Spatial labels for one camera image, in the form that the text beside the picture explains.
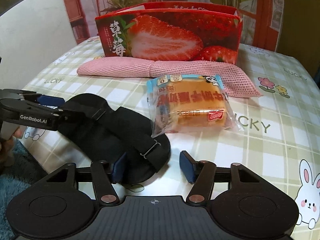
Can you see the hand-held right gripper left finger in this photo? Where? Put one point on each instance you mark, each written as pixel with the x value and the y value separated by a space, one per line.
pixel 119 168

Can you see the green checked bunny bedsheet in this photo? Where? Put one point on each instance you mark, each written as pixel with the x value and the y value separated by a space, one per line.
pixel 262 142

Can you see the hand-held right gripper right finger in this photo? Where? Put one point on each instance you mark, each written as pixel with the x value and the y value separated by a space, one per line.
pixel 188 167

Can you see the blue fluffy rug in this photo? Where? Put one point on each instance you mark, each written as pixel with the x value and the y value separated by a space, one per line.
pixel 10 190

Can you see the person's left hand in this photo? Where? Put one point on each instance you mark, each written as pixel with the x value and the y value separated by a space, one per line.
pixel 17 132

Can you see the black eye mask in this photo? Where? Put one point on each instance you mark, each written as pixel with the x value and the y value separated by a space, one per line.
pixel 87 127

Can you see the packaged bread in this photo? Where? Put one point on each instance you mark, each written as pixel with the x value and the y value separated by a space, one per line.
pixel 190 105

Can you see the pink knitted cloth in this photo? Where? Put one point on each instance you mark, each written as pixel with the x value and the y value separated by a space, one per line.
pixel 215 73
pixel 112 67

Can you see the red strawberry print box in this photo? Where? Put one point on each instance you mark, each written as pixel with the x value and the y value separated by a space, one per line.
pixel 170 37

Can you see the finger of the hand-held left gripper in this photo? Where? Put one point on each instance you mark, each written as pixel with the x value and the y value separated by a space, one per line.
pixel 51 100
pixel 61 113

